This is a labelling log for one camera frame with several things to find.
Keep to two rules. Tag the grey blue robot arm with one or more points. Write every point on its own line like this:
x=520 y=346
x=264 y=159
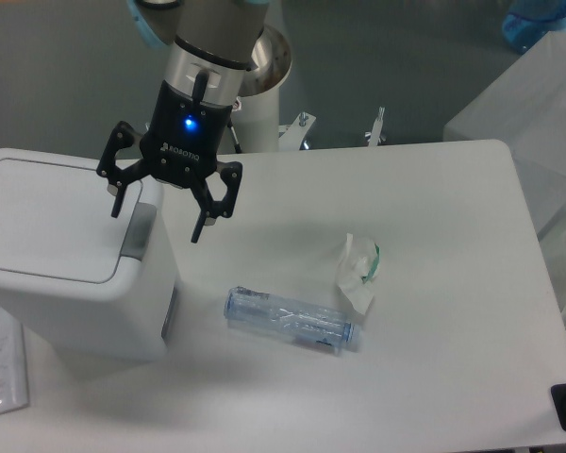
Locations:
x=211 y=46

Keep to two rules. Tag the white push-lid trash can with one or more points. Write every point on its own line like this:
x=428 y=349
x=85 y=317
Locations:
x=72 y=272

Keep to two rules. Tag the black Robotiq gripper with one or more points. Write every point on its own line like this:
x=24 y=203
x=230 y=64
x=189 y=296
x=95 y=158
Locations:
x=184 y=141

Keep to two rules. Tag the white laminated paper sheet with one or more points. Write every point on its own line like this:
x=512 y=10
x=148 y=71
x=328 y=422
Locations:
x=14 y=390

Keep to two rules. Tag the crumpled white green wrapper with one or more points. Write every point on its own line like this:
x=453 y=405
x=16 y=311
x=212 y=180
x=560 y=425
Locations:
x=357 y=269

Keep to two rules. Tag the metal clamp screw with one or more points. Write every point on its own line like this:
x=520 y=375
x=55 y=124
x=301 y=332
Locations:
x=375 y=136

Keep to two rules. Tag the translucent plastic storage box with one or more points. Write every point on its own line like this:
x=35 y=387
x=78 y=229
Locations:
x=525 y=108

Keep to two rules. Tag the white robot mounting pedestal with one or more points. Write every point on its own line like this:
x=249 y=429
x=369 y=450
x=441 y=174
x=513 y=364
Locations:
x=257 y=122

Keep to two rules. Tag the blue plastic bag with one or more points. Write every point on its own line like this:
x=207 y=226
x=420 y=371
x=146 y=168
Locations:
x=527 y=22

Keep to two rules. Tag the crushed clear plastic bottle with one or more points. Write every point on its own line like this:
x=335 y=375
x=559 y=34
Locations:
x=291 y=321

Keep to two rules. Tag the white clamp bracket right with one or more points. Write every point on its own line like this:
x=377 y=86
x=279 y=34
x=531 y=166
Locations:
x=294 y=136

